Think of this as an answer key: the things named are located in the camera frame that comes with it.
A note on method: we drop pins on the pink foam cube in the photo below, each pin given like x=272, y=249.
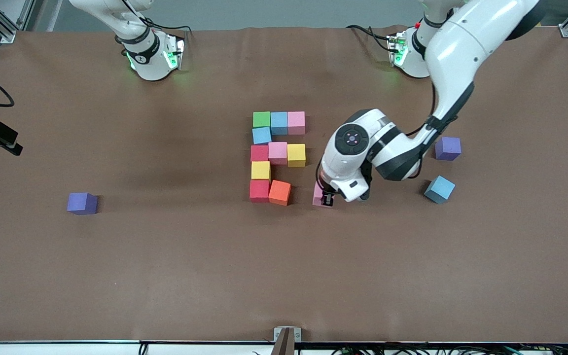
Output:
x=296, y=123
x=277, y=153
x=317, y=196

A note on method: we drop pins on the yellow foam cube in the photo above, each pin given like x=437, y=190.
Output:
x=261, y=170
x=296, y=155

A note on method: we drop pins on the orange foam cube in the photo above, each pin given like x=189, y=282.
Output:
x=280, y=192

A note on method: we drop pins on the red foam cube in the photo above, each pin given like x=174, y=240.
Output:
x=259, y=153
x=259, y=191

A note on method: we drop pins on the blue foam cube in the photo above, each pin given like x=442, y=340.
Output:
x=262, y=135
x=439, y=189
x=279, y=123

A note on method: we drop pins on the green foam cube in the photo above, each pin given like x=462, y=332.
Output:
x=262, y=119

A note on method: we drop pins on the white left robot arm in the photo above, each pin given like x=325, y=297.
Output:
x=461, y=54

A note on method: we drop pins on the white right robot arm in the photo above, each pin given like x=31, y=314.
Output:
x=151, y=64

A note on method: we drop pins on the brown table mat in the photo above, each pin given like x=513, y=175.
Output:
x=284, y=276

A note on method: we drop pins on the purple foam cube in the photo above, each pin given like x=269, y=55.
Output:
x=82, y=203
x=449, y=148

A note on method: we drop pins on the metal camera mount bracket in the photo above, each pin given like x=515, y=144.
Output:
x=287, y=335

